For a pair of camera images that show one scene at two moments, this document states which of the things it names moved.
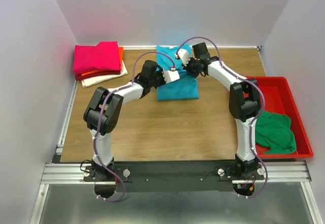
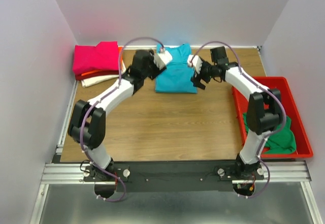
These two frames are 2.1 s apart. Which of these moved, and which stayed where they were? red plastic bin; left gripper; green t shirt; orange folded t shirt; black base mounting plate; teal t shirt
Moved: teal t shirt; left gripper
Stayed: green t shirt; red plastic bin; black base mounting plate; orange folded t shirt
